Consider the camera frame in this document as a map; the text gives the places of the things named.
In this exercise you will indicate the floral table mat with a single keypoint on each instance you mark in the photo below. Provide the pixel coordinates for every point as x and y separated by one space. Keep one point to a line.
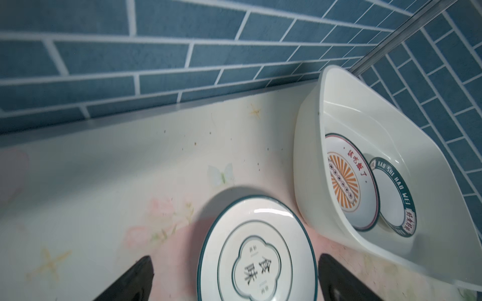
78 209

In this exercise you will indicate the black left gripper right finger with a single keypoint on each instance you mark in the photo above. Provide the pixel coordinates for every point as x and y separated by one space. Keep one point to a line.
338 283

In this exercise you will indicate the aluminium corner post right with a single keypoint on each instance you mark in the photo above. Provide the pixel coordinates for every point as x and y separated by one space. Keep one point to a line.
421 18

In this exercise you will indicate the white plastic bin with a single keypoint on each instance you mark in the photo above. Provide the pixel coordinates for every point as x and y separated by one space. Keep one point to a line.
445 244

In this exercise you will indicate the green rim plate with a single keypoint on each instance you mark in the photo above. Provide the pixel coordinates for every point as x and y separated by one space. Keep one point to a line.
397 206

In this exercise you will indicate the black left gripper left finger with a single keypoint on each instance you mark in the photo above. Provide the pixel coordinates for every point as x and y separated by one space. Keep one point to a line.
135 284

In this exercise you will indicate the orange sunburst plate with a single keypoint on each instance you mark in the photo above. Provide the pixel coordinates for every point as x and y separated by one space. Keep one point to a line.
353 182

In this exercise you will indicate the white plate grey emblem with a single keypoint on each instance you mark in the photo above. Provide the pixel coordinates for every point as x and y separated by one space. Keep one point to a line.
257 249

